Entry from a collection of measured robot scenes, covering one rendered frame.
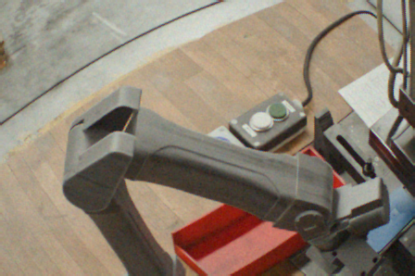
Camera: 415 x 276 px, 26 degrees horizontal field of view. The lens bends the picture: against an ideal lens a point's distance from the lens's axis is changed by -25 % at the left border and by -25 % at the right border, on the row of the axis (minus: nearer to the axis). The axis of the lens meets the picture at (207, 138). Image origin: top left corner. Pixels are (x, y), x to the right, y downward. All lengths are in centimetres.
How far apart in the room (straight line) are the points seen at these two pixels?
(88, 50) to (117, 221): 201
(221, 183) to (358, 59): 74
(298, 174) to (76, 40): 213
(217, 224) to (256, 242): 6
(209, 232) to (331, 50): 45
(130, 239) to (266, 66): 63
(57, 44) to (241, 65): 153
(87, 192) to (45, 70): 204
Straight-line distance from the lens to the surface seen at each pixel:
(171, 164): 112
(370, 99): 176
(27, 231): 161
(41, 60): 322
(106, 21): 329
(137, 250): 126
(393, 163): 137
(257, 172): 115
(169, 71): 179
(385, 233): 145
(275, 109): 167
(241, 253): 154
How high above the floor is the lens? 217
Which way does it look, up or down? 48 degrees down
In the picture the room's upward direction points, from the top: 4 degrees counter-clockwise
